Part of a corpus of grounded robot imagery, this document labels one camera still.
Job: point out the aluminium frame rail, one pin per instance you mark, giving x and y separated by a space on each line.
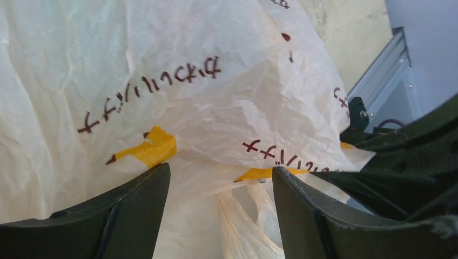
387 87

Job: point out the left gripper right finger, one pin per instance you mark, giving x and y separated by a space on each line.
315 225

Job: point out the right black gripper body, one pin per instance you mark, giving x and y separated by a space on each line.
413 175

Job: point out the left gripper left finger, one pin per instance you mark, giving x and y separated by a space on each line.
121 223

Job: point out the orange printed plastic bag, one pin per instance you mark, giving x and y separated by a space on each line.
93 93

